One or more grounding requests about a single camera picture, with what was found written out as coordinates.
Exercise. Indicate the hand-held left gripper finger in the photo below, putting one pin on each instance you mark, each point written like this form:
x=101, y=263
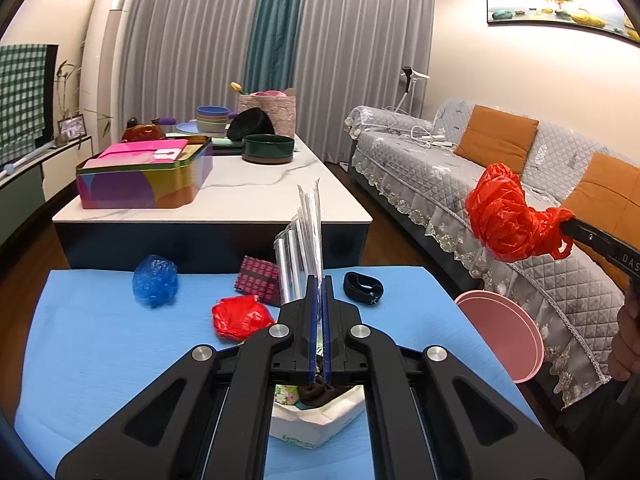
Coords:
x=316, y=330
x=328, y=330

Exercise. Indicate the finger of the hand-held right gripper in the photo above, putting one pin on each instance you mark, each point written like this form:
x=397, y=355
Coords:
x=585, y=235

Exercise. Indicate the black elastic band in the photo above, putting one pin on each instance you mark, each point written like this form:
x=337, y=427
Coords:
x=352, y=287

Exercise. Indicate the small red plastic bag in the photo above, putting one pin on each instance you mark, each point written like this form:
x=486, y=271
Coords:
x=240, y=317

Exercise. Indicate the large red plastic bag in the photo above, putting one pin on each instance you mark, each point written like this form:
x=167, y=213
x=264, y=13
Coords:
x=505, y=220

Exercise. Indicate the clear plastic wrapper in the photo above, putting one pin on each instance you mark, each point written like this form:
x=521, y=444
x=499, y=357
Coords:
x=305, y=240

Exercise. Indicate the white paper box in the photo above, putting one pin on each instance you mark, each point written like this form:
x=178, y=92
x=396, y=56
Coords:
x=310, y=422

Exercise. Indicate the pink round bin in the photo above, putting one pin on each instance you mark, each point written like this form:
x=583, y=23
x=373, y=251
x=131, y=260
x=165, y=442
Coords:
x=500, y=335

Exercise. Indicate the person's right hand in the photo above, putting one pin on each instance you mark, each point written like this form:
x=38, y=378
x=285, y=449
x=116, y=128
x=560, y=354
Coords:
x=629, y=340

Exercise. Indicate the orange cushion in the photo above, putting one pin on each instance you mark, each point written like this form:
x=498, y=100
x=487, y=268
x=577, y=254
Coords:
x=495, y=137
x=610, y=195

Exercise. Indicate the maroon patterned packet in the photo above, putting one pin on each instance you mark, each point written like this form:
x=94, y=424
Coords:
x=257, y=280

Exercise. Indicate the white marble coffee table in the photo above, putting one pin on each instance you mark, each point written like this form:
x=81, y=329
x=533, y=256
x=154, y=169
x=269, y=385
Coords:
x=260, y=185

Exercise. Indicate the crumpled blue plastic bag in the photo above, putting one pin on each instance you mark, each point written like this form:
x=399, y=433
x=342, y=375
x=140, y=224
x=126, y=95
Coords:
x=155, y=282

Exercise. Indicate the grey quilted sofa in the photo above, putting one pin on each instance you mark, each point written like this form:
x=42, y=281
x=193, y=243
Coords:
x=425, y=175

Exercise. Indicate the white power strip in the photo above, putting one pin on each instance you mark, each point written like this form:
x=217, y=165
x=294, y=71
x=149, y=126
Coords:
x=436, y=142

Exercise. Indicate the dark green bowl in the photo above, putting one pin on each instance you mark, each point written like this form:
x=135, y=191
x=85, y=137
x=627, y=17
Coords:
x=267, y=151

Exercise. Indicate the black pot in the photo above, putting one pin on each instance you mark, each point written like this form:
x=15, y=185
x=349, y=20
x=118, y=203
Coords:
x=250, y=122

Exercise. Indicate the blue table cover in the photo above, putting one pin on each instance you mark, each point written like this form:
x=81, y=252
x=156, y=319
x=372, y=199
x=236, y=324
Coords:
x=100, y=360

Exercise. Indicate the pink fabric basket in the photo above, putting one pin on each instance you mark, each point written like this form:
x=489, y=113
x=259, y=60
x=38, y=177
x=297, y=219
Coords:
x=282, y=112

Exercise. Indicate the colourful tin box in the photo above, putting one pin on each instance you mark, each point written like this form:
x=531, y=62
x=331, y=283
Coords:
x=145, y=187

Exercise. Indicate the stacked green beige bowls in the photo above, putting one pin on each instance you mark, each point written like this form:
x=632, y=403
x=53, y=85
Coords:
x=212, y=126

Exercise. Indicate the white floor lamp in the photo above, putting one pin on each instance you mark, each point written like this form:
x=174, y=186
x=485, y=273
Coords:
x=407, y=80

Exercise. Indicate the blue plate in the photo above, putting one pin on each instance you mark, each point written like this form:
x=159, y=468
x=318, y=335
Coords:
x=187, y=128

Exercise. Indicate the pink bowl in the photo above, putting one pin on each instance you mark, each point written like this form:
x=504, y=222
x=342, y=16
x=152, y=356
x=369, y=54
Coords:
x=267, y=94

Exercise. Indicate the blue bowl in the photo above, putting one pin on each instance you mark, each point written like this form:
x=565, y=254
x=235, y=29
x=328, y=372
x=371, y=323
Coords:
x=213, y=111

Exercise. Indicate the pink paper box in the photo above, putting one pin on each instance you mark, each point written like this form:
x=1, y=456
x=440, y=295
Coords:
x=145, y=152

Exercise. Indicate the yellow tulip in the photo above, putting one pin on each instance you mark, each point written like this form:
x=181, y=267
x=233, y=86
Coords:
x=235, y=87

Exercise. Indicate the brown teapot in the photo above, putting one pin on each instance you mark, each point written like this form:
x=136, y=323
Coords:
x=142, y=132

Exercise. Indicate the grey curtain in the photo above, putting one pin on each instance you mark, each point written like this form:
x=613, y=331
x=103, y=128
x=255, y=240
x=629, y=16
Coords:
x=190, y=35
x=360, y=35

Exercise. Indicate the teal curtain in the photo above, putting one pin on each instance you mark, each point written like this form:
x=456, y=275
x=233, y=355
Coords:
x=275, y=20

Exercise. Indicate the television cabinet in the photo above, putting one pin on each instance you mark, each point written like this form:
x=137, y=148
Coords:
x=20, y=200

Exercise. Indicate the white stick with blue tip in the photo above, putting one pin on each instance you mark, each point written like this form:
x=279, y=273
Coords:
x=25, y=159

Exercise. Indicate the white standing air conditioner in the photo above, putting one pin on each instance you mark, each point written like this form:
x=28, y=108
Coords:
x=107, y=60

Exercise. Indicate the bamboo plant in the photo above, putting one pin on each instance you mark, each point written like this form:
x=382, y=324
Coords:
x=64, y=90

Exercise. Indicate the black television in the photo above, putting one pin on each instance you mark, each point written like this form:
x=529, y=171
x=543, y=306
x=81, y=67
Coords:
x=51, y=90

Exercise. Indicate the green checked cloth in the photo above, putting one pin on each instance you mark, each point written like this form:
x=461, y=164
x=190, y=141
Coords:
x=20, y=100

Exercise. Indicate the framed wall picture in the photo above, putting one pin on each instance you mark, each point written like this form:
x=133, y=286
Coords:
x=550, y=2

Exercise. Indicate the photo frame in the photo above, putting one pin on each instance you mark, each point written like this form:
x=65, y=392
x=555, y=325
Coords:
x=71, y=130

